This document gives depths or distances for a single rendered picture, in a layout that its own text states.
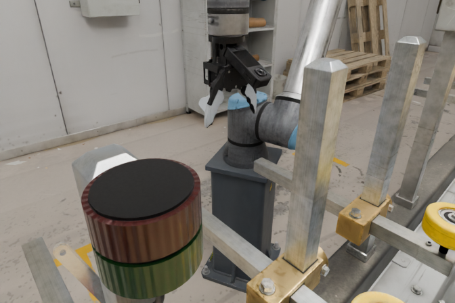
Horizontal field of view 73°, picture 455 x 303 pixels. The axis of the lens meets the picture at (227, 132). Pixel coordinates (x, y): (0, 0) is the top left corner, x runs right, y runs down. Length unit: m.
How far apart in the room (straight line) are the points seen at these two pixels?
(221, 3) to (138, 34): 2.40
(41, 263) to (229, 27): 0.52
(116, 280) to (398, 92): 0.51
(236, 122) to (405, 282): 0.69
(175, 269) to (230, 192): 1.09
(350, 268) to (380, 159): 0.25
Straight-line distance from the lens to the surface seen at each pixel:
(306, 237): 0.45
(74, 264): 0.35
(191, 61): 3.13
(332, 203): 0.68
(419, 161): 0.90
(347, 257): 0.76
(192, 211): 0.16
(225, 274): 1.57
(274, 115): 1.07
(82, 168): 0.21
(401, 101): 0.59
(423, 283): 0.90
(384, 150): 0.62
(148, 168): 0.18
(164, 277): 0.17
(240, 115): 1.12
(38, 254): 0.58
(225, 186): 1.24
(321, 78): 0.35
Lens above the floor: 1.23
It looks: 25 degrees down
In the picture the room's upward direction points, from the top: straight up
